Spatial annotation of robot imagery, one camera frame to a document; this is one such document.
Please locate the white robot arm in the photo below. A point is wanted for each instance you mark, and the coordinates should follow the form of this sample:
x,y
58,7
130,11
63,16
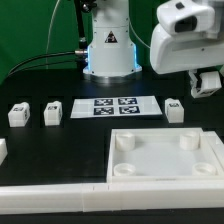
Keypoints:
x,y
189,37

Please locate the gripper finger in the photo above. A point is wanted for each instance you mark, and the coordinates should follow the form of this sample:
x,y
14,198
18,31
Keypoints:
x,y
194,81

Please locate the white front fence rail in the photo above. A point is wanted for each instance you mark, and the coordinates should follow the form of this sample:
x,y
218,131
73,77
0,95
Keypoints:
x,y
111,197

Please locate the white left block piece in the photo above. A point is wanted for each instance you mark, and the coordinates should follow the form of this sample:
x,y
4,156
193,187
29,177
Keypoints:
x,y
3,150

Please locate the white sheet with markers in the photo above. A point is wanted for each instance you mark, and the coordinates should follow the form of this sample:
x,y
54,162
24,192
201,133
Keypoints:
x,y
115,107

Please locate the white square table top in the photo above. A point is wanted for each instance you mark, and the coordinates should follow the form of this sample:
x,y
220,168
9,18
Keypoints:
x,y
162,154

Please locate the black vertical pole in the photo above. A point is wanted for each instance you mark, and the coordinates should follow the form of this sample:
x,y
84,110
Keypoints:
x,y
80,25

